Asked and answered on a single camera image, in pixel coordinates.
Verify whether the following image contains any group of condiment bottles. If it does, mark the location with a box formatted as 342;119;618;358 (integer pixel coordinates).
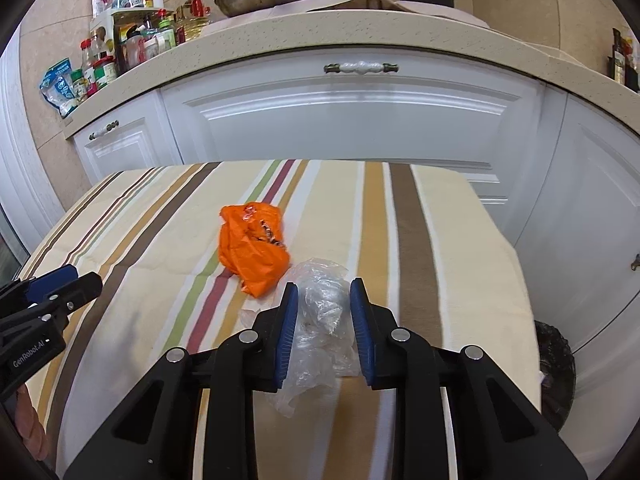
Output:
77;0;213;98

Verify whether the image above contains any beige stove cover cloth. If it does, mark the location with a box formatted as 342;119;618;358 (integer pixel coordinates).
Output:
215;0;496;28

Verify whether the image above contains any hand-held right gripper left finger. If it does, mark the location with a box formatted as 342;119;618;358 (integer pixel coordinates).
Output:
62;282;300;480

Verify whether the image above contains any dark glass bottle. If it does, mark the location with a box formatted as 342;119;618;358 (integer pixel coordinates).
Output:
609;27;628;81

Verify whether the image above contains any white door frame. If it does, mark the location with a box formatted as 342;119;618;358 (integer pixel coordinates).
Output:
0;35;66;281

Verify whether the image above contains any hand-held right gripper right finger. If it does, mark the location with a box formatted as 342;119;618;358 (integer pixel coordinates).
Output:
349;277;588;480

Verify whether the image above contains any orange plastic bag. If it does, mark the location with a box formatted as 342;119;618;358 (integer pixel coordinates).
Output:
218;202;292;298

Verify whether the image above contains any blue snack packet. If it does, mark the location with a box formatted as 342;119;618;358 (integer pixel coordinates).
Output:
40;58;80;118

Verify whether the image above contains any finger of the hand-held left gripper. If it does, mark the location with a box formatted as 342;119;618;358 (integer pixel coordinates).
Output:
0;266;78;318
0;272;103;346

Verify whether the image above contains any white spice rack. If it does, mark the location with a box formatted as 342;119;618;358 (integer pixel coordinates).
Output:
89;7;176;76

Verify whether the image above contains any yellow cooking oil bottle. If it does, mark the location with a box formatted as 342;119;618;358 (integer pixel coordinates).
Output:
175;0;211;43

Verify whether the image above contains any clear plastic bag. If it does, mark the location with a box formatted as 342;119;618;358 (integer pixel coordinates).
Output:
237;257;362;418

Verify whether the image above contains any long white cabinet handle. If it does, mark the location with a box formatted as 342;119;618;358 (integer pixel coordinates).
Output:
324;60;400;75

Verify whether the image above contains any striped tablecloth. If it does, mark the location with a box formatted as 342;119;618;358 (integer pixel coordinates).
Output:
17;159;546;480

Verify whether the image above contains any white kitchen cabinet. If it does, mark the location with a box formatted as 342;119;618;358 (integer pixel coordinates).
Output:
62;10;640;480

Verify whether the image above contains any person's left hand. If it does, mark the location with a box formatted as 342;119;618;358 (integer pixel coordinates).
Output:
12;384;51;461

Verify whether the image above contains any bin with black liner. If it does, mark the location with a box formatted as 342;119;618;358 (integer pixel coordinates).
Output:
534;320;577;433

